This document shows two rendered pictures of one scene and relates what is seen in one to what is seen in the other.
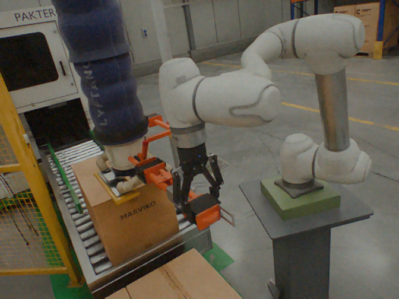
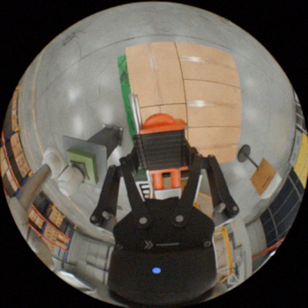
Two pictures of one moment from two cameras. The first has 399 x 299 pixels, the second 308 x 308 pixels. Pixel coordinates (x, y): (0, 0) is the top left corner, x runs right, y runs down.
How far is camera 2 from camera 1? 0.73 m
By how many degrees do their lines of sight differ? 38
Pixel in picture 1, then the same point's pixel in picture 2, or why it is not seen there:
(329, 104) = (30, 187)
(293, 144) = (65, 189)
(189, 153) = (207, 278)
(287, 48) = (31, 239)
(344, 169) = (52, 155)
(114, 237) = not seen: hidden behind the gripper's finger
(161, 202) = not seen: hidden behind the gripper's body
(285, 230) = (97, 147)
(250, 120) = not seen: outside the picture
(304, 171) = (69, 171)
